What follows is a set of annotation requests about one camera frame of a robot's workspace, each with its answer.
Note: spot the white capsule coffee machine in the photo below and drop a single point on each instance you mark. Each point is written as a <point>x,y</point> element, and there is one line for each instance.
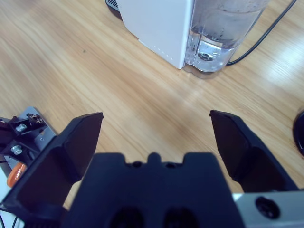
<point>156,26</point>

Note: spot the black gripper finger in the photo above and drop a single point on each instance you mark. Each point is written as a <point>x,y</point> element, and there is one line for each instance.
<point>52,171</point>
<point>249,156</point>

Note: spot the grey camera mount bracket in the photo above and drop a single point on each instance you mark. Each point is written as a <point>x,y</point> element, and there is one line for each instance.
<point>23,128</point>

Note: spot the black capsule stand with rods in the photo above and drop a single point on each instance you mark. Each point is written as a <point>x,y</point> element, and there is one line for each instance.
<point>300,133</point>

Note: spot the clear water tank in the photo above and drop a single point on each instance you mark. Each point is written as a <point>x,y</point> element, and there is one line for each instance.
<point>221,35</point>

